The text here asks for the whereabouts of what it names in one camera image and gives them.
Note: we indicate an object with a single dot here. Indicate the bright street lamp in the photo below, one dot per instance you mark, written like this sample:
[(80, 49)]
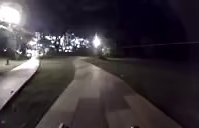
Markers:
[(9, 15)]

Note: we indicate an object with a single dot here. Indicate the pale side path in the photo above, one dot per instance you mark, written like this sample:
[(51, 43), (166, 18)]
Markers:
[(10, 81)]

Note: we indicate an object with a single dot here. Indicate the lit building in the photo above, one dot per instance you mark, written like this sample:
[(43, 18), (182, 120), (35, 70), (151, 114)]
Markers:
[(58, 42)]

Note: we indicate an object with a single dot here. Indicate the dark hedge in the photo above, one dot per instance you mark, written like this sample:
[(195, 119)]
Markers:
[(163, 50)]

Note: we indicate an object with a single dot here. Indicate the pale concrete slab path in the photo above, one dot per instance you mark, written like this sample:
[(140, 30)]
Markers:
[(97, 96)]

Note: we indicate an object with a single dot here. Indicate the dark grass strip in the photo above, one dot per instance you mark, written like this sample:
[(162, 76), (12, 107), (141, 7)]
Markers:
[(42, 90)]

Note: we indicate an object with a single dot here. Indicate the dark grass area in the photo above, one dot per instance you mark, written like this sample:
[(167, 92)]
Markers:
[(163, 83)]

